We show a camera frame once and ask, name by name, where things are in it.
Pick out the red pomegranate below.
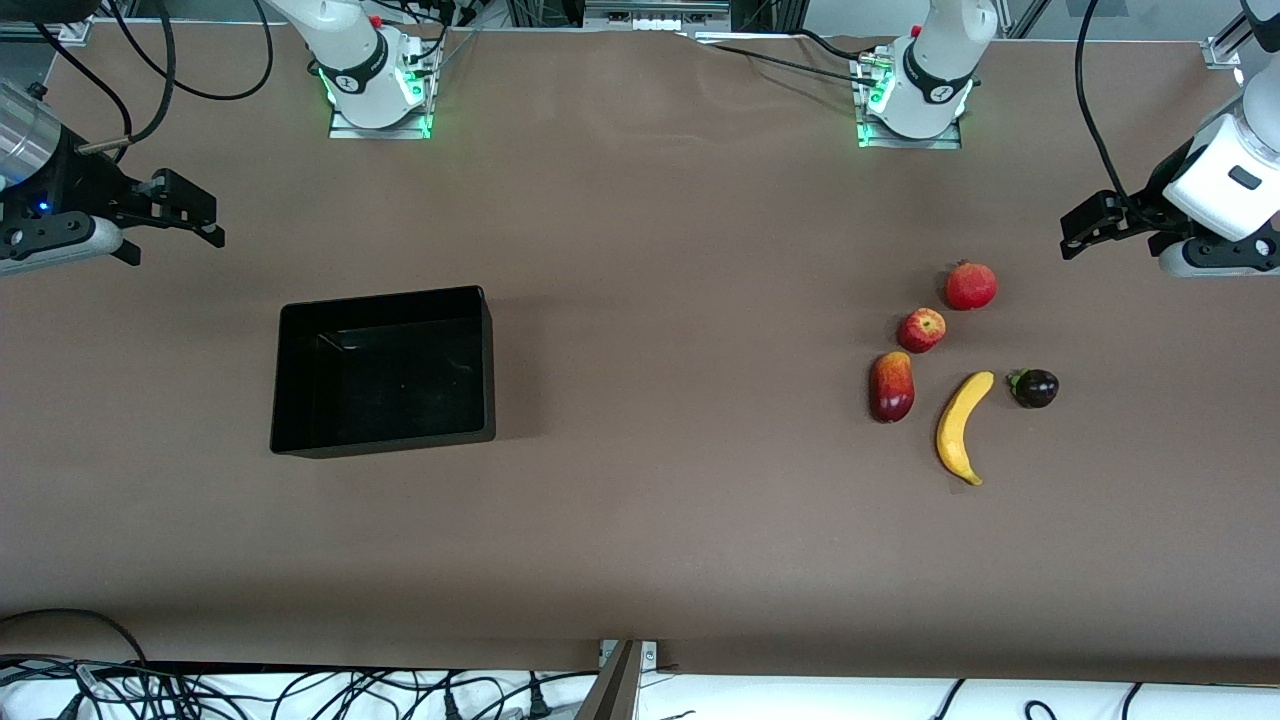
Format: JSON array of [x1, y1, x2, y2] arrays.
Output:
[[945, 260, 999, 312]]

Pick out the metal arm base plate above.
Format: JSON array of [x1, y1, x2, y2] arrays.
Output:
[[856, 115, 964, 151], [328, 100, 435, 141]]

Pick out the black plastic box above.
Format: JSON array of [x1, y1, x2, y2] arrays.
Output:
[[270, 285, 497, 459]]

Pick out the aluminium frame rail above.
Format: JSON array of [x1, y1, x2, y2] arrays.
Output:
[[583, 0, 733, 33]]

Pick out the red apple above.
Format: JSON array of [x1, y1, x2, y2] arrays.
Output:
[[897, 307, 948, 354]]

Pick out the grey metal bar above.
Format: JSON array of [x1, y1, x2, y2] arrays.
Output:
[[572, 640, 643, 720]]

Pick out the silver metal bracket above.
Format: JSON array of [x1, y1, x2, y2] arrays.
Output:
[[598, 638, 659, 671]]

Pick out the dark purple round fruit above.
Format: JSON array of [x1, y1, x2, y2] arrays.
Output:
[[1006, 368, 1061, 410]]

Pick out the red yellow mango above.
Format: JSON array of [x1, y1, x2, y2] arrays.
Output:
[[868, 351, 916, 424]]

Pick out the yellow banana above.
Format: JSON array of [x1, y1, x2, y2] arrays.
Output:
[[935, 371, 997, 488]]

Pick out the black cable with brass plug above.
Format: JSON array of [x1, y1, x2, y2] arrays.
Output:
[[78, 0, 178, 158]]

